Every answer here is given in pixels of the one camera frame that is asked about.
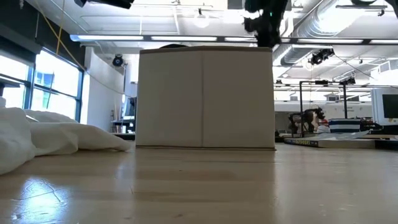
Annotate beige fabric storage box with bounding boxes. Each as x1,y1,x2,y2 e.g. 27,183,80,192
135,45,277,151

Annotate black garment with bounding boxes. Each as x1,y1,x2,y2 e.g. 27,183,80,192
243,0,290,48
159,43,189,49

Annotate background computer monitor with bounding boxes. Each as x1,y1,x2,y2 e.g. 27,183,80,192
123,96,137,118

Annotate background desk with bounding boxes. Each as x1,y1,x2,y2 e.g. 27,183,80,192
111,119,137,134

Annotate long ceiling strip light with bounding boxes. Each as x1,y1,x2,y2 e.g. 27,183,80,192
69,34,398,45

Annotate black ceiling spotlight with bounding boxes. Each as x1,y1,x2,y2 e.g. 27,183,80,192
308,47,336,67

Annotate blue white striped box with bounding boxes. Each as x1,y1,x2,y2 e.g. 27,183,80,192
328,118,362,134

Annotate black Outsiders book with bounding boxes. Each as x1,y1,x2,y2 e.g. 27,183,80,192
283,130,377,150

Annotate blue framed window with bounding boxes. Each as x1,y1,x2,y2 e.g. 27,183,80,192
0,26,85,125

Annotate white cabinet with dark screen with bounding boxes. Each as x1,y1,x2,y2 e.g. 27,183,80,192
371,88,398,127

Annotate black round wall speaker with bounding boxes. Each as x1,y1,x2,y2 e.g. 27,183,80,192
112,54,125,68

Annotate black background gantry frame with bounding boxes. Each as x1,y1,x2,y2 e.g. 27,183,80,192
298,76,357,138

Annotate silver ventilation duct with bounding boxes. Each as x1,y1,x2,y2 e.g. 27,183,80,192
273,0,335,67

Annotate yellow rope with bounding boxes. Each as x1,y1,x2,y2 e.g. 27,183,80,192
39,0,85,72

